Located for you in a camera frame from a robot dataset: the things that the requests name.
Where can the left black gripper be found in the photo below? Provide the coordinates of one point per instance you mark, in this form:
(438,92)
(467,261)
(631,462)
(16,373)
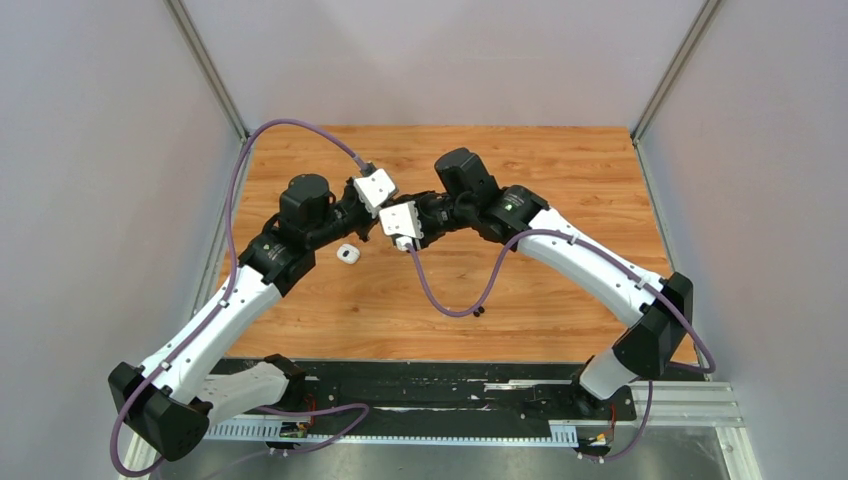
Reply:
(369,223)

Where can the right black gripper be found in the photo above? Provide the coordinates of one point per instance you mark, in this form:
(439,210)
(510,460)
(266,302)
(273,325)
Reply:
(428,234)

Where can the white earbud charging case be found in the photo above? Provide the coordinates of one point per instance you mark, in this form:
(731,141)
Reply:
(349,254)

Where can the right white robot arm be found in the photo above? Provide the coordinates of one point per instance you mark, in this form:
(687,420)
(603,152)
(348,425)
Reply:
(656,310)

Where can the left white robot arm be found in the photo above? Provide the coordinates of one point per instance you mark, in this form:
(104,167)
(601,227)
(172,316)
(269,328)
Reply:
(168,400)

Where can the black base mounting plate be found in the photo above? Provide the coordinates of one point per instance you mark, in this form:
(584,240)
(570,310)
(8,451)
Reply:
(451,399)

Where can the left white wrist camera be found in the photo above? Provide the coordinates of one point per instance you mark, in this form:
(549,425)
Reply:
(375,190)

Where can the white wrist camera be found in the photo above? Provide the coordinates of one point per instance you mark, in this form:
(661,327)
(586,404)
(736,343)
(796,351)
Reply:
(402,225)
(375,190)

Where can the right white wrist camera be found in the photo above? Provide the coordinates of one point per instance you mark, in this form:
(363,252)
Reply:
(402,225)

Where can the left aluminium corner post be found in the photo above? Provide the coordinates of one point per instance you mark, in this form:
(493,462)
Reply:
(193,39)

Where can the aluminium corner post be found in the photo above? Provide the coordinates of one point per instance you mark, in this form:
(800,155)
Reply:
(693,36)
(193,39)

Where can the aluminium frame rail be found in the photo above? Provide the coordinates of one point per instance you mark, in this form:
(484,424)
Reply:
(660,404)

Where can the right aluminium corner post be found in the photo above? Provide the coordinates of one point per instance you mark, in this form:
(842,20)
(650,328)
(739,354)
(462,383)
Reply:
(693,36)

